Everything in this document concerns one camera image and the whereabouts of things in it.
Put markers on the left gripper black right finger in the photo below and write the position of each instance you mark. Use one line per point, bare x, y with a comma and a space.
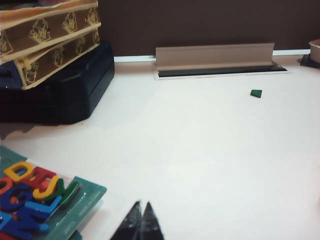
151, 225

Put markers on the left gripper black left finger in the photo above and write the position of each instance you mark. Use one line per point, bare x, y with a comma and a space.
130, 225

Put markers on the green letter Y magnet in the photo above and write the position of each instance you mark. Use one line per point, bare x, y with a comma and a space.
67, 192

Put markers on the yellow letter J magnet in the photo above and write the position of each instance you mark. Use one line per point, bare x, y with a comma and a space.
47, 191

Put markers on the light blue letter L magnet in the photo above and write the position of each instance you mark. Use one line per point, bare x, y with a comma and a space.
42, 206

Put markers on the blue letter M magnet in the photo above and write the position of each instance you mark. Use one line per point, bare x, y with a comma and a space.
30, 220

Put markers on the blue letter G magnet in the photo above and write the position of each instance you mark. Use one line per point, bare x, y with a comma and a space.
5, 203

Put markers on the red letter O magnet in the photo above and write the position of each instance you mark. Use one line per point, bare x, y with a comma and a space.
9, 182

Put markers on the yellow letter D magnet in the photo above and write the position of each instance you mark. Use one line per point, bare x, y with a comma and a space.
8, 172

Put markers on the teal magnet pack card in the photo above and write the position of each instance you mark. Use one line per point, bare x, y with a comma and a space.
87, 197

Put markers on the dark blue plastic case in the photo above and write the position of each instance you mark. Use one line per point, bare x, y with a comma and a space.
75, 95

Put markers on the brown desk partition panel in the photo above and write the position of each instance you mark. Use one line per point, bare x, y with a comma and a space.
200, 22

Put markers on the blue mat under bowl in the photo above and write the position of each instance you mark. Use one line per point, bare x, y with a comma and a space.
306, 61

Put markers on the white paper bowl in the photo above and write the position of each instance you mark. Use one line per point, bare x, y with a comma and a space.
315, 50

